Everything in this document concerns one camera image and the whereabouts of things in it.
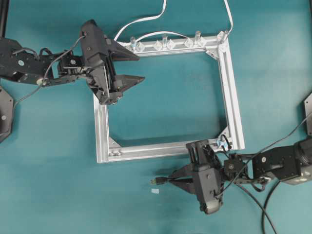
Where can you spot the middle aluminium post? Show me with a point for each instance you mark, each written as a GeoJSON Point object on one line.
{"type": "Point", "coordinates": [164, 41]}

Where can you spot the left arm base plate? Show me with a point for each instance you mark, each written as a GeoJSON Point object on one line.
{"type": "Point", "coordinates": [6, 109]}

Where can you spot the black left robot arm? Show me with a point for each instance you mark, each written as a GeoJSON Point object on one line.
{"type": "Point", "coordinates": [20, 64]}

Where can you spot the far aluminium post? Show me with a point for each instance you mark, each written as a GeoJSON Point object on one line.
{"type": "Point", "coordinates": [197, 37]}

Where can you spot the near aluminium post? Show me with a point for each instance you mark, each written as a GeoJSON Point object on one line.
{"type": "Point", "coordinates": [133, 43]}

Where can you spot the aluminium extrusion frame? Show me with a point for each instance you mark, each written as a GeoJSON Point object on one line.
{"type": "Point", "coordinates": [108, 150]}

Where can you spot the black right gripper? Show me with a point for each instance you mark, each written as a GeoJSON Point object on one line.
{"type": "Point", "coordinates": [204, 170]}

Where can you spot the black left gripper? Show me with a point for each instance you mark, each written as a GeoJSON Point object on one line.
{"type": "Point", "coordinates": [98, 53]}

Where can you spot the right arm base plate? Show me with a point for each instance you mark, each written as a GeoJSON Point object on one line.
{"type": "Point", "coordinates": [308, 112]}

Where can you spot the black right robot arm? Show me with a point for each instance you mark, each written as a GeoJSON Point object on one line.
{"type": "Point", "coordinates": [286, 163]}

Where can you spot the small white label scrap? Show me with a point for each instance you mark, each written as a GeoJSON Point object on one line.
{"type": "Point", "coordinates": [155, 191]}

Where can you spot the black vertical rail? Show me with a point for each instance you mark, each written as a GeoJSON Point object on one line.
{"type": "Point", "coordinates": [4, 7]}

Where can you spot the black zip tie loop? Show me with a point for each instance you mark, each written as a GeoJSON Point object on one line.
{"type": "Point", "coordinates": [224, 143]}

